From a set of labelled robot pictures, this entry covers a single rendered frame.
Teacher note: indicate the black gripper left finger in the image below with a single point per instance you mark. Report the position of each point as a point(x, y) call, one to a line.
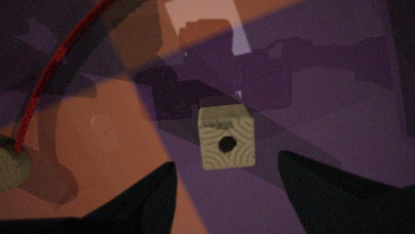
point(147, 207)

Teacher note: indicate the light brown wooden block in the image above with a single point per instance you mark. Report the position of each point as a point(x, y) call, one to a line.
point(226, 137)

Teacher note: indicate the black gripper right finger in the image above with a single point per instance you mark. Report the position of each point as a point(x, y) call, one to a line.
point(328, 200)

